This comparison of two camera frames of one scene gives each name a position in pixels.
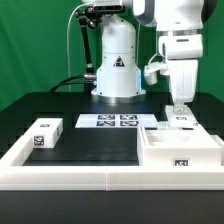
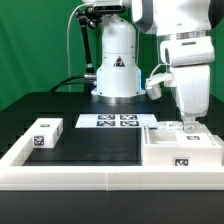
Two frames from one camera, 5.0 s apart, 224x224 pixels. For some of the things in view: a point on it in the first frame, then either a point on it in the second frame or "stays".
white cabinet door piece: (185, 120) → (195, 139)
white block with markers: (46, 132) stays
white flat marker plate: (115, 120) stays
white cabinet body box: (176, 147) stays
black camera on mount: (105, 8) stays
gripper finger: (180, 108) → (189, 124)
